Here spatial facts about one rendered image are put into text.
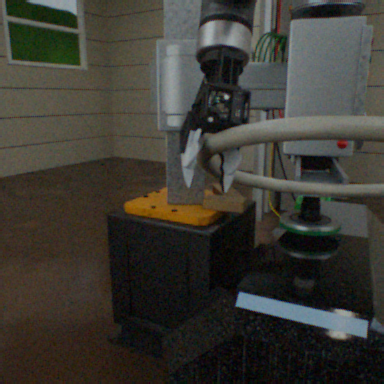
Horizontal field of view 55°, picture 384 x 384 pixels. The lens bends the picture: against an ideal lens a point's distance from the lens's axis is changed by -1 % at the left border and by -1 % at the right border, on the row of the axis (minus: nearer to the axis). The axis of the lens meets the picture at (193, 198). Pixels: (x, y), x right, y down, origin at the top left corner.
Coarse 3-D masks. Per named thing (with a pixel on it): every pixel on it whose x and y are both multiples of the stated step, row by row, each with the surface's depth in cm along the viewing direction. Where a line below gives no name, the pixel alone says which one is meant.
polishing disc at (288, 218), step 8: (280, 216) 138; (288, 216) 138; (296, 216) 138; (328, 216) 138; (288, 224) 131; (296, 224) 129; (304, 224) 129; (312, 224) 129; (320, 224) 129; (328, 224) 129; (336, 224) 129
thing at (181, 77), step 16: (160, 64) 168; (176, 64) 165; (192, 64) 165; (256, 64) 173; (272, 64) 173; (176, 80) 166; (192, 80) 166; (240, 80) 174; (256, 80) 175; (272, 80) 175; (176, 96) 168; (192, 96) 168; (256, 96) 177; (272, 96) 177; (176, 112) 171
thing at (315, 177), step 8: (296, 160) 136; (336, 160) 147; (296, 168) 100; (328, 168) 131; (336, 168) 103; (296, 176) 89; (304, 176) 113; (312, 176) 113; (320, 176) 113; (328, 176) 113; (336, 176) 102; (344, 176) 88; (344, 184) 86
